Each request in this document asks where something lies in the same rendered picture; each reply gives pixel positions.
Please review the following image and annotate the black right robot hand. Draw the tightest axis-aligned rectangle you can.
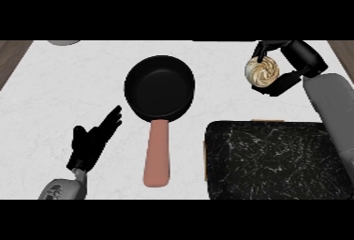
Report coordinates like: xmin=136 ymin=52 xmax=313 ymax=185
xmin=251 ymin=40 xmax=329 ymax=98

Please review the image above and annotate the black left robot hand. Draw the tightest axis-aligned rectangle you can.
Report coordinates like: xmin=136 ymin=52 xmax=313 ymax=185
xmin=65 ymin=105 xmax=124 ymax=173

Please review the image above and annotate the cream swirl cupcake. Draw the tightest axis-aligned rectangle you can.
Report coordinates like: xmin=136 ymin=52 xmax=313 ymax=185
xmin=244 ymin=55 xmax=281 ymax=87

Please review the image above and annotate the black marble tray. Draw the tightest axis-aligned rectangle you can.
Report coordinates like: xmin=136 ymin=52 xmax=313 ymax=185
xmin=204 ymin=119 xmax=354 ymax=201

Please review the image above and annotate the grey round object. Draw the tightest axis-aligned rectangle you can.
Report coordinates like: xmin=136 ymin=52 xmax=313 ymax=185
xmin=46 ymin=40 xmax=82 ymax=47

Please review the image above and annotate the black pan with pink handle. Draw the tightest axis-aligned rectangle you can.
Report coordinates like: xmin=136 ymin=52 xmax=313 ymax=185
xmin=123 ymin=54 xmax=197 ymax=188

